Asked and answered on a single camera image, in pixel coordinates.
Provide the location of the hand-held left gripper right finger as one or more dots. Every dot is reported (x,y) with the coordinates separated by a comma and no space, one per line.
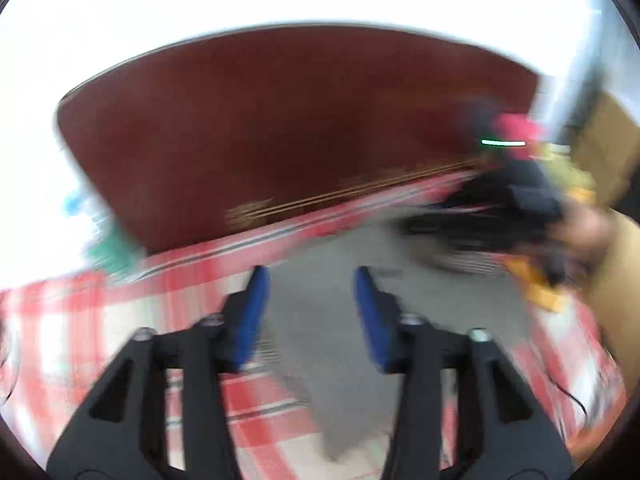
(372,325)

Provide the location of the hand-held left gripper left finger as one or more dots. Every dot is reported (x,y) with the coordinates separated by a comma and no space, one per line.
(250,320)

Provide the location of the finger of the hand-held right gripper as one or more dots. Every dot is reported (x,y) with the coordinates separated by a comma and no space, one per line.
(450,227)
(475,192)

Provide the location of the grey striped shirt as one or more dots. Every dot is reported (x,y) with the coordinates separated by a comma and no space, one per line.
(320,285)

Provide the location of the person's right forearm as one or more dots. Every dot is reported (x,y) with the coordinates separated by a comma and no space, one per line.
(620,285)

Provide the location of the person's right hand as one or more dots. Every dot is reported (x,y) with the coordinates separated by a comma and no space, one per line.
(582,232)

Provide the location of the green floral garment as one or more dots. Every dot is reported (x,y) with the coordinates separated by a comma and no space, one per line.
(565,172)

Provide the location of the red garment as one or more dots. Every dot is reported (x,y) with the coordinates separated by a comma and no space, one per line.
(520,127)

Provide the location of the yellow garment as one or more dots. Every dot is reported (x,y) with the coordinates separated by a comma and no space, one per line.
(542,290)

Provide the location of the green packet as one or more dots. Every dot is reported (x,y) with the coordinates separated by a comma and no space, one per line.
(110,245)

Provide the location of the red plaid bed sheet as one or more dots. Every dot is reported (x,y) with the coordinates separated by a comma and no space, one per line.
(75,320)

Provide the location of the dark brown wooden headboard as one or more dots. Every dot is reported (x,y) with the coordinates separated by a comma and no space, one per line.
(275,135)

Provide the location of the white door frame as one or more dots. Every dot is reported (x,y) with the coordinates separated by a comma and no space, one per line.
(565,95)

